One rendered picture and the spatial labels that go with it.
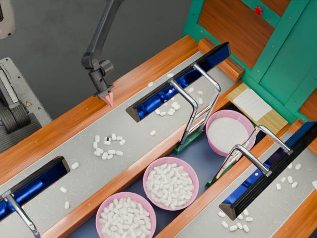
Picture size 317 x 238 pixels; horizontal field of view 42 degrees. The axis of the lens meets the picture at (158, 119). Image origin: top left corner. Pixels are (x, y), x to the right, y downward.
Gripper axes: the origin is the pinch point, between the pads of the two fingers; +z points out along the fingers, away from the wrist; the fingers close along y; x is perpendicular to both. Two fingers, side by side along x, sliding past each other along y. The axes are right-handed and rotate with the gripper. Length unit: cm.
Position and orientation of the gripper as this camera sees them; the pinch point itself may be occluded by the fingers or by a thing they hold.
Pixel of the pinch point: (111, 105)
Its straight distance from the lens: 209.8
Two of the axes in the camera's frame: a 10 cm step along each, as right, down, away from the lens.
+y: 7.3, -5.3, 4.4
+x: -5.5, -0.5, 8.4
